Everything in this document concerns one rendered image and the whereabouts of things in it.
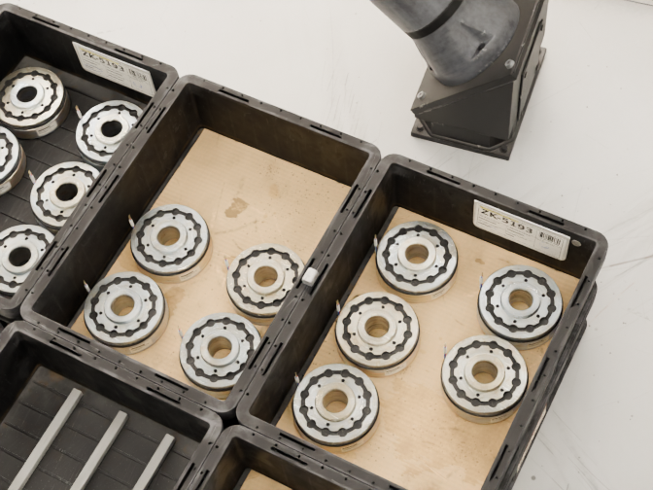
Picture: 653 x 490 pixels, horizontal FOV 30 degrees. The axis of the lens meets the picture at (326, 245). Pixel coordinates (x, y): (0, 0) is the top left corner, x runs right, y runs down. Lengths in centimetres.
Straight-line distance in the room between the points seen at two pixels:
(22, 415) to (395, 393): 46
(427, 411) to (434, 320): 12
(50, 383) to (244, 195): 35
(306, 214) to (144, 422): 35
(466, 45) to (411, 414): 52
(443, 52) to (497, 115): 12
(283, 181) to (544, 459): 50
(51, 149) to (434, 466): 70
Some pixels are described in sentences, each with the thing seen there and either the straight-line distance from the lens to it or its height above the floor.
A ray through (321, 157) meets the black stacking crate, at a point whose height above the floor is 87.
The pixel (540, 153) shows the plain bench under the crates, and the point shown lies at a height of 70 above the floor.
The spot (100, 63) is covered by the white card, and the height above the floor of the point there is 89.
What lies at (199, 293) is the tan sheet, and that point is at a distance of 157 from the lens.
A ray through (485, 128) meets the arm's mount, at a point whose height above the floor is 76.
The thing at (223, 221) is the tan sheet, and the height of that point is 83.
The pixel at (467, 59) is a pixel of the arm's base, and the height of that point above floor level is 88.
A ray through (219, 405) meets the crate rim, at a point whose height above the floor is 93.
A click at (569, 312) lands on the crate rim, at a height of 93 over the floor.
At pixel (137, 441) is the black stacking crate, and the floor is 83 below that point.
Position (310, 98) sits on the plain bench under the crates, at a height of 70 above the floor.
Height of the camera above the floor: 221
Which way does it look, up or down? 60 degrees down
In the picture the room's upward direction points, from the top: 9 degrees counter-clockwise
